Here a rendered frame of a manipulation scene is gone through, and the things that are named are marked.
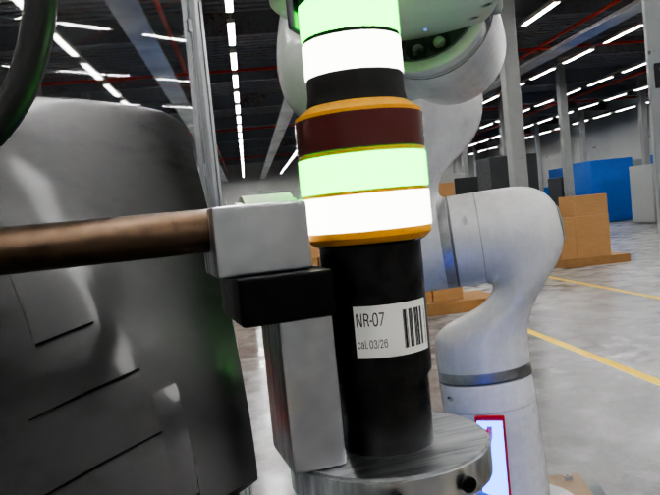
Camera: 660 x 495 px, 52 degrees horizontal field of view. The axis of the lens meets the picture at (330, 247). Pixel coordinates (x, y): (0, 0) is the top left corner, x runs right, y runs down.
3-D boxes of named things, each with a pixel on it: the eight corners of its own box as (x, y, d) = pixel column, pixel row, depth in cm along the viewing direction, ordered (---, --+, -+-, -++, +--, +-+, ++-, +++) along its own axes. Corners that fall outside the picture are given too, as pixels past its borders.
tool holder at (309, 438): (256, 557, 19) (220, 204, 18) (220, 471, 26) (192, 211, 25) (536, 488, 22) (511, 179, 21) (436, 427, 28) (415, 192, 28)
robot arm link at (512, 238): (439, 370, 96) (414, 203, 96) (576, 355, 93) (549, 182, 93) (437, 390, 84) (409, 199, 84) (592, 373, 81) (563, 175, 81)
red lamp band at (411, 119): (318, 150, 21) (314, 110, 21) (284, 164, 25) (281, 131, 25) (448, 141, 22) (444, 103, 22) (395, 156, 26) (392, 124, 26)
